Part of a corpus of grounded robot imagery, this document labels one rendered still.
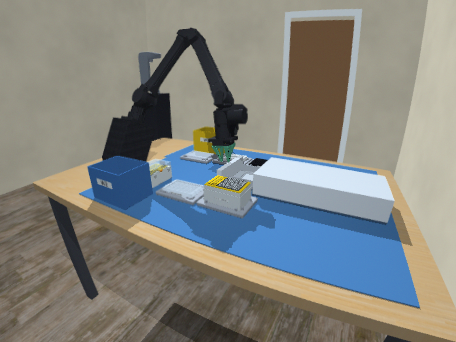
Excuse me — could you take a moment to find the yellow open bin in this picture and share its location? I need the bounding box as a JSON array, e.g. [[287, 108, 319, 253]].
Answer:
[[193, 127, 216, 154]]

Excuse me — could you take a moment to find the blue open-top box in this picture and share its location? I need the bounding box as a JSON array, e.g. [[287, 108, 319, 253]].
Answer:
[[87, 156, 153, 210]]

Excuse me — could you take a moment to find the blue bench mat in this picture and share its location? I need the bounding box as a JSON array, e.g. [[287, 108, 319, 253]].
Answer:
[[79, 145, 420, 308]]

